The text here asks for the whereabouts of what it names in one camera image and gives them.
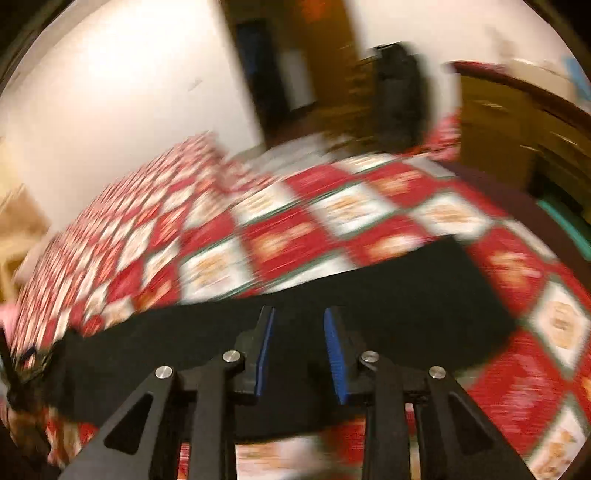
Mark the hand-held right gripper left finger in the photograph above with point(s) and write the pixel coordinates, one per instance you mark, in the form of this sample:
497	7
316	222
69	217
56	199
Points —
265	353

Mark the wooden door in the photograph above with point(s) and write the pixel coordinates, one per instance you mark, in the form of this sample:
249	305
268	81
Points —
332	60

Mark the red checked printed blanket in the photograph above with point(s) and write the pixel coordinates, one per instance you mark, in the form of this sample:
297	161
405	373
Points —
286	230

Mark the black bag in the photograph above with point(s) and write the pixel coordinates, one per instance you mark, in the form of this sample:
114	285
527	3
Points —
399	97

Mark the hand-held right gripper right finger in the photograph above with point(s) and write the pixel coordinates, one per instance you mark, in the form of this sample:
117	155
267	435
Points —
334	357

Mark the teal container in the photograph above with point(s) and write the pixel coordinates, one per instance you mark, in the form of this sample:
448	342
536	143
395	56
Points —
561	221

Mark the black pants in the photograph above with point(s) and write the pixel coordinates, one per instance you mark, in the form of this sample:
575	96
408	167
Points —
184	332

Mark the wooden cabinet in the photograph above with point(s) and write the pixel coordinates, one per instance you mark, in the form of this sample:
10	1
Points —
508	120

